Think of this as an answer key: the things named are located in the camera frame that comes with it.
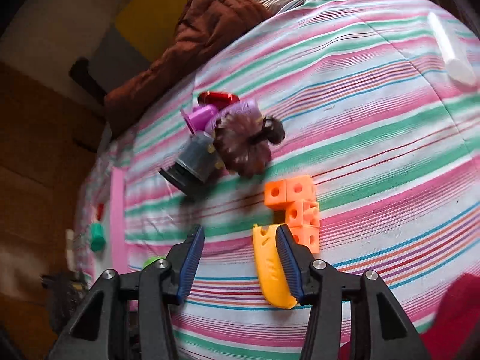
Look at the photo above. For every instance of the pink cardboard box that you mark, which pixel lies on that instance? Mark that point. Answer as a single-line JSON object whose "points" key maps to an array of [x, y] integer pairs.
{"points": [[118, 213]]}

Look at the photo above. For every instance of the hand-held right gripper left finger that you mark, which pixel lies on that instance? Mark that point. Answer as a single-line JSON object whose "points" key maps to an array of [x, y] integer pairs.
{"points": [[189, 266]]}

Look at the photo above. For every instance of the brown quilted blanket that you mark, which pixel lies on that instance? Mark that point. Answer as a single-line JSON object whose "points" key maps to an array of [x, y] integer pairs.
{"points": [[210, 26]]}

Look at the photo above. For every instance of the dark fuzzy object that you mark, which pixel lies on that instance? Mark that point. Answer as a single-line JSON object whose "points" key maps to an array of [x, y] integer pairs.
{"points": [[63, 300]]}

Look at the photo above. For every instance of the white plastic tube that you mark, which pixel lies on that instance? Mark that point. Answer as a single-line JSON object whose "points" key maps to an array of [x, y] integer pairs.
{"points": [[455, 63]]}

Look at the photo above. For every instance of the magenta plastic funnel piece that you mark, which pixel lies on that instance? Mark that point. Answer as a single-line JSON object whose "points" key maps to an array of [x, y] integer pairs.
{"points": [[200, 118]]}

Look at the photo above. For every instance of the orange cube block cluster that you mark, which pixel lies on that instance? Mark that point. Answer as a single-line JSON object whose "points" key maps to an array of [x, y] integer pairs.
{"points": [[296, 191]]}

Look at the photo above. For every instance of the red puzzle piece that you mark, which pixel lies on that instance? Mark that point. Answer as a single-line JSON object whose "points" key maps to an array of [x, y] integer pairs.
{"points": [[100, 211]]}

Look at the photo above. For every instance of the yellow plastic piece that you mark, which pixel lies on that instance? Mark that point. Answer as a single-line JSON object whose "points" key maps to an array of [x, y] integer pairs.
{"points": [[268, 270]]}

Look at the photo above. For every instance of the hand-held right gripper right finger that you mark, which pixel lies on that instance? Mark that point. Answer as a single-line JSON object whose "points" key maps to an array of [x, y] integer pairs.
{"points": [[288, 266]]}

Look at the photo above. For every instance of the brown fluffy pompom toy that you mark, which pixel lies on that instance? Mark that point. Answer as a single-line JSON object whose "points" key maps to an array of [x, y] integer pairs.
{"points": [[240, 146]]}

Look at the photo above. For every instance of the lime green round piece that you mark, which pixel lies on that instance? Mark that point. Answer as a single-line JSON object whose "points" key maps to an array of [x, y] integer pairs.
{"points": [[152, 262]]}

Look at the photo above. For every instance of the padded multicolour headboard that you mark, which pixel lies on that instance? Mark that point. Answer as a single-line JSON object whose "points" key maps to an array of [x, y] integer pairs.
{"points": [[150, 11]]}

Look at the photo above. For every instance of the grey plastic cup piece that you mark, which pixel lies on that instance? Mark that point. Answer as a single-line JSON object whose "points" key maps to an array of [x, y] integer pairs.
{"points": [[195, 161]]}

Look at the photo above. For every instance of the striped bed sheet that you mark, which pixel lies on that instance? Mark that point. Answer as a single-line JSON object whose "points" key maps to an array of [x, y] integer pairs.
{"points": [[375, 120]]}

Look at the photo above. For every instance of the purple ridged round lid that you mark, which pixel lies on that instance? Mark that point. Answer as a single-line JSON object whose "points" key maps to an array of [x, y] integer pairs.
{"points": [[243, 110]]}

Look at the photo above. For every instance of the wooden cabinet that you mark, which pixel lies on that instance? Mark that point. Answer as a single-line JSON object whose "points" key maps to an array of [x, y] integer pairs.
{"points": [[37, 157]]}

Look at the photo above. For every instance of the dark red toy car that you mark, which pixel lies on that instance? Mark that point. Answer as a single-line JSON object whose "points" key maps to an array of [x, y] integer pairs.
{"points": [[217, 97]]}

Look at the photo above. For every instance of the red garment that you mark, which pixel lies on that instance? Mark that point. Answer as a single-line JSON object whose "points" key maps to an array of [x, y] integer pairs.
{"points": [[457, 307]]}

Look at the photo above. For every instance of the teal plastic funnel piece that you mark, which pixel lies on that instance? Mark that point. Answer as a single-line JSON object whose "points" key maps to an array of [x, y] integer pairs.
{"points": [[97, 237]]}

